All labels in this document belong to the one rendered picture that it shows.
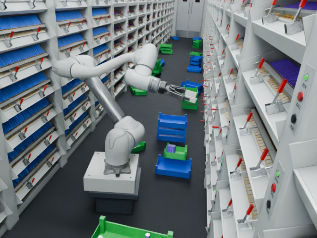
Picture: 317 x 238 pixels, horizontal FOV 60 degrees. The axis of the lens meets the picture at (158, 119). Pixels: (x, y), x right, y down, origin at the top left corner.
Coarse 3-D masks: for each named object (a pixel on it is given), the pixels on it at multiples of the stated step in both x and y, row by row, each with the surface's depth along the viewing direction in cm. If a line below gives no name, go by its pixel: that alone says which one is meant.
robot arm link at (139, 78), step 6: (138, 66) 159; (144, 66) 158; (126, 72) 158; (132, 72) 157; (138, 72) 157; (144, 72) 157; (150, 72) 160; (126, 78) 158; (132, 78) 156; (138, 78) 156; (144, 78) 156; (150, 78) 157; (132, 84) 158; (138, 84) 157; (144, 84) 157
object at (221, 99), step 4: (220, 96) 189; (224, 96) 188; (220, 100) 190; (224, 100) 190; (228, 100) 187; (220, 104) 188; (224, 104) 186; (220, 108) 182; (220, 116) 170; (224, 116) 169; (220, 120) 165; (224, 120) 163; (228, 120) 161; (224, 124) 158; (224, 132) 149; (224, 136) 135; (224, 140) 135; (224, 144) 136
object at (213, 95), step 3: (210, 93) 261; (213, 93) 261; (213, 96) 262; (216, 96) 243; (213, 99) 257; (216, 99) 254; (213, 102) 245; (216, 102) 245; (213, 105) 242; (216, 105) 240; (213, 111) 230; (213, 114) 221; (213, 117) 206; (213, 120) 207
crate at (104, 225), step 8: (104, 216) 111; (104, 224) 111; (112, 224) 112; (120, 224) 111; (96, 232) 108; (104, 232) 113; (112, 232) 113; (120, 232) 112; (128, 232) 111; (136, 232) 110; (144, 232) 109; (152, 232) 108; (168, 232) 106
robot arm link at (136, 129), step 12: (84, 60) 189; (96, 84) 192; (96, 96) 194; (108, 96) 194; (108, 108) 193; (120, 108) 197; (120, 120) 193; (132, 120) 195; (132, 132) 189; (144, 132) 202
